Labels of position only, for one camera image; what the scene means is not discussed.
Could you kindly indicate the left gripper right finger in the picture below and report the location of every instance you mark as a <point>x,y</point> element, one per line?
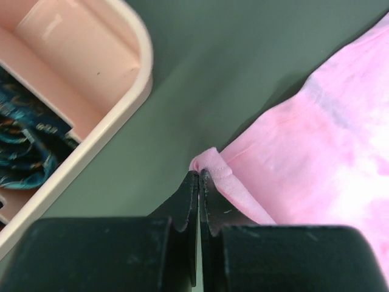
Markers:
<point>215,212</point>

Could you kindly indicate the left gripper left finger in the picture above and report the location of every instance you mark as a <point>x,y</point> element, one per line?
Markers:
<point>179,257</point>

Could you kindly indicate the pink t shirt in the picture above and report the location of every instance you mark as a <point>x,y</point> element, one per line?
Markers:
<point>320,157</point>

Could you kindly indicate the dark patterned item back right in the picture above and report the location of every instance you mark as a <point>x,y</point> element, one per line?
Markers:
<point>34,140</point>

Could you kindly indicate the pink compartment tray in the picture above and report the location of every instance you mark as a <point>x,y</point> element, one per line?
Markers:
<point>91,63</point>

